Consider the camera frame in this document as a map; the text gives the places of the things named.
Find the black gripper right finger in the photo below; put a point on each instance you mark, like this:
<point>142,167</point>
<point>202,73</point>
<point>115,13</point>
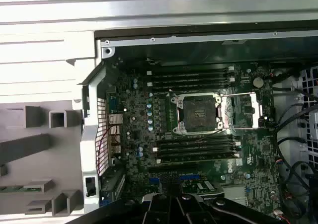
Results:
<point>193,211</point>

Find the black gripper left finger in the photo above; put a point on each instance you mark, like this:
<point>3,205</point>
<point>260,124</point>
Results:
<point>159,211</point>

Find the metal socket cover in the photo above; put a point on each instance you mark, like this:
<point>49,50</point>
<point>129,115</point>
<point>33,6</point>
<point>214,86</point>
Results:
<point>256,109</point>

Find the CPU socket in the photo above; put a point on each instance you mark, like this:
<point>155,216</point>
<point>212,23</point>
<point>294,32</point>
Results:
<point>198,113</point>

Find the black graphics card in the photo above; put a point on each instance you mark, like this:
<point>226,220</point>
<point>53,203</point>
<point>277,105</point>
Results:
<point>174,168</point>

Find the black RAM slot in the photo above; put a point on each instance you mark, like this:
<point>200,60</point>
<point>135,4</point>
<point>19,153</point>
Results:
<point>191,85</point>
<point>191,80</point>
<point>191,74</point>
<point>196,139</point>
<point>196,151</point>
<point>196,145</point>
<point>191,69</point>

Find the green motherboard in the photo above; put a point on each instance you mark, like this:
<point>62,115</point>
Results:
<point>248,144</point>

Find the black open PC case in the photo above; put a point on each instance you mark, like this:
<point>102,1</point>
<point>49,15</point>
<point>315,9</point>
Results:
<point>89,134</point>

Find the grey parts rack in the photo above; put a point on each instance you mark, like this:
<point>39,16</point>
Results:
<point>37,174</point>

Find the round coin cell battery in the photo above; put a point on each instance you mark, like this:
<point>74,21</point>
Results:
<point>258,82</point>

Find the silver metal drive cage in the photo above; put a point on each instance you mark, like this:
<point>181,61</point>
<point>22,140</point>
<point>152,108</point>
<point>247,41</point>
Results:
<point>314,119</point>

